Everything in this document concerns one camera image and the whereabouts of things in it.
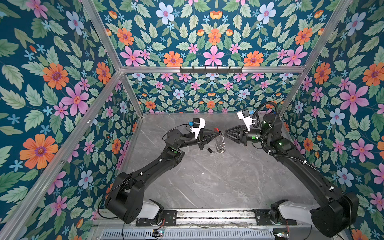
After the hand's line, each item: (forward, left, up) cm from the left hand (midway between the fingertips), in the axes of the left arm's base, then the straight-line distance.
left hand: (220, 132), depth 62 cm
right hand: (+2, -4, -3) cm, 5 cm away
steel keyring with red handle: (-3, 0, -5) cm, 6 cm away
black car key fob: (+13, +2, -37) cm, 39 cm away
